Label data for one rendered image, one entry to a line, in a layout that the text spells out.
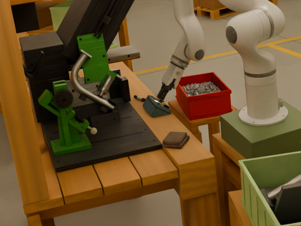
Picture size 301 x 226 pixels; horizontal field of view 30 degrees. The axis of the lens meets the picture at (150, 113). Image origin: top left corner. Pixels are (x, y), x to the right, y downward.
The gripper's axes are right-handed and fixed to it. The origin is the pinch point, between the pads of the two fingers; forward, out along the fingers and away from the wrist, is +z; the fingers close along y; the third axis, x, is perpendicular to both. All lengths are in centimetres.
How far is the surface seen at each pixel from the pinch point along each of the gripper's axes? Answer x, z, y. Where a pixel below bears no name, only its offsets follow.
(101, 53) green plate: 33.7, -5.2, 3.0
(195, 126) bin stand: -20.7, 6.6, -4.4
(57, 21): 4, 20, 288
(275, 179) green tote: -15, -2, -83
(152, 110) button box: 5.4, 6.5, -10.6
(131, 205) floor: -47, 83, 72
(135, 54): 15.6, -10.3, 13.7
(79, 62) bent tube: 41.4, 1.8, -1.0
